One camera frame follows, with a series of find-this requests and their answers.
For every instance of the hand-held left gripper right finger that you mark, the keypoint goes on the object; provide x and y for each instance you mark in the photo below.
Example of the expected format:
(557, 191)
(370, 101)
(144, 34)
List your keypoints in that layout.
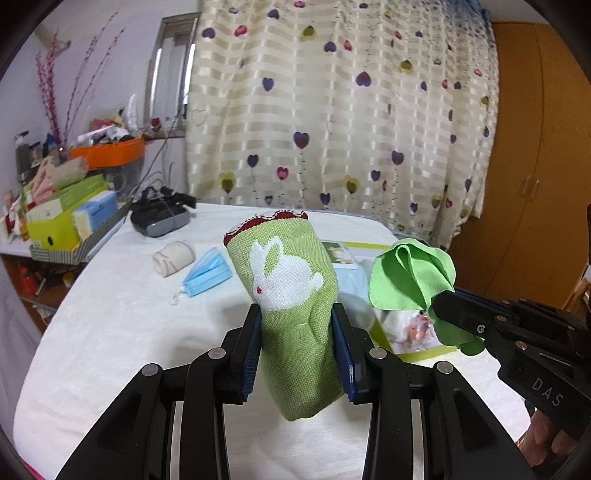
(344, 360)

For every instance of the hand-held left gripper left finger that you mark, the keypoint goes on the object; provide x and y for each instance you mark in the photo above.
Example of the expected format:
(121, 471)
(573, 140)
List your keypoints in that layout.
(251, 355)

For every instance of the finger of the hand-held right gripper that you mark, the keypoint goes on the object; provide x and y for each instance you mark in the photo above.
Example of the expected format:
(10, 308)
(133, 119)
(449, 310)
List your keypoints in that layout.
(466, 318)
(503, 304)

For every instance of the green rabbit print pouch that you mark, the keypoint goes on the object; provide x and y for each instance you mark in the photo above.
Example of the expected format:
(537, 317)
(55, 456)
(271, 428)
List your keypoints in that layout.
(286, 323)

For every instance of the light green cloth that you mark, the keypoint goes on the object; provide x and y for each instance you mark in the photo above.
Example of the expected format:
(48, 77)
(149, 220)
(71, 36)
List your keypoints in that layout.
(406, 277)

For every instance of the pink white soft pack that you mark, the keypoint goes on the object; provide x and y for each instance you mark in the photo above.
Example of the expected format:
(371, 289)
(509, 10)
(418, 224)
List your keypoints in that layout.
(55, 175)

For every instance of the person's right hand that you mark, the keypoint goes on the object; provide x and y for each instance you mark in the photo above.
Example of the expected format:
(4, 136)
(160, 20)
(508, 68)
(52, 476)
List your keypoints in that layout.
(545, 438)

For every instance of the yellow green tray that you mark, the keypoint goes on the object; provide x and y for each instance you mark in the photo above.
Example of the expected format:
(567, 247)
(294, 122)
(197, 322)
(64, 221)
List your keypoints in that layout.
(381, 339)

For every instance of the clear plastic bag red contents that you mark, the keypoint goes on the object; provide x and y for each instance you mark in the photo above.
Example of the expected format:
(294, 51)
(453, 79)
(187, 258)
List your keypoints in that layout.
(411, 332)

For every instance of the blue wet wipes pack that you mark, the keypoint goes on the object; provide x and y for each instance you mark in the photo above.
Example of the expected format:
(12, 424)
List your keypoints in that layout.
(355, 281)

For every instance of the blue face mask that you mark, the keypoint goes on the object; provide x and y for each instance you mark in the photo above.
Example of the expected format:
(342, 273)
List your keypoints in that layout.
(207, 274)

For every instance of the rolled white sock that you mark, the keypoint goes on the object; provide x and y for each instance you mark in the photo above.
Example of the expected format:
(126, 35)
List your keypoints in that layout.
(173, 258)

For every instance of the wooden wardrobe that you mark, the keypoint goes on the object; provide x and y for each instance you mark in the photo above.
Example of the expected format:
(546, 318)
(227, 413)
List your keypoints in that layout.
(531, 161)

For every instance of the black grey headset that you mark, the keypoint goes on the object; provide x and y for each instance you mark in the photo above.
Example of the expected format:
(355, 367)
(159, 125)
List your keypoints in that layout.
(159, 217)

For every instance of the grey patterned tray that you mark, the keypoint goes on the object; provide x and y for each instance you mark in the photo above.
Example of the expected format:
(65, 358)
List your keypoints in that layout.
(87, 247)

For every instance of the blue tissue box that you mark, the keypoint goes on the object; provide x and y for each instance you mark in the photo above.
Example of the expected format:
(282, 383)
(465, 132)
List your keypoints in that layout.
(99, 212)

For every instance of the lime green box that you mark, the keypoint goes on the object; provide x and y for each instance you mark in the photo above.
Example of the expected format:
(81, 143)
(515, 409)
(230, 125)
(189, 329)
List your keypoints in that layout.
(51, 233)

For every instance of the heart print curtain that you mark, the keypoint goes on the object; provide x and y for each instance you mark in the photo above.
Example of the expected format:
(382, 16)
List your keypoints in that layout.
(346, 115)

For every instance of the white green flat box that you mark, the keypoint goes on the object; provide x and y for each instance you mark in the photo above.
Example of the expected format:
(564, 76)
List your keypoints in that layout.
(69, 198)

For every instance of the orange basket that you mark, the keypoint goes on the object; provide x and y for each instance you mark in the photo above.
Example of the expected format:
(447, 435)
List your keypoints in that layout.
(111, 154)

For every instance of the window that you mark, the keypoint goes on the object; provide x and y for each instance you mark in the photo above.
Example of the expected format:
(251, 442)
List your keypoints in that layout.
(171, 74)

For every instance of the dark bottle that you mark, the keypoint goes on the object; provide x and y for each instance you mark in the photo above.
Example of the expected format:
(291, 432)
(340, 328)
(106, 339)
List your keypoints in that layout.
(21, 154)

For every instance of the pink decorative branches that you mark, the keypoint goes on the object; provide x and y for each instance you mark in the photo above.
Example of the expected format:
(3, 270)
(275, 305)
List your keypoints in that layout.
(51, 92)

